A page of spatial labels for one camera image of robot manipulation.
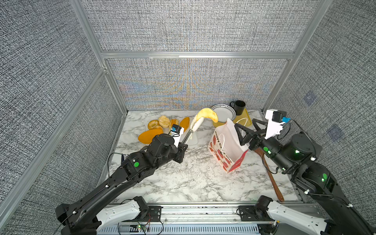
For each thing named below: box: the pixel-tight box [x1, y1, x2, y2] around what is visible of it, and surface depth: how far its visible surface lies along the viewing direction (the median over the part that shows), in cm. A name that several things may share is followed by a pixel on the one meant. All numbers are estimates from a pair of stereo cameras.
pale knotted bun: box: [158, 115, 171, 128], surface depth 111 cm
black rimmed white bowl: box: [211, 103, 237, 123], surface depth 120 cm
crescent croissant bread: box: [196, 107, 219, 123], surface depth 70 cm
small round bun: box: [147, 119, 163, 130], surface depth 109 cm
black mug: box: [229, 100, 246, 116], surface depth 116 cm
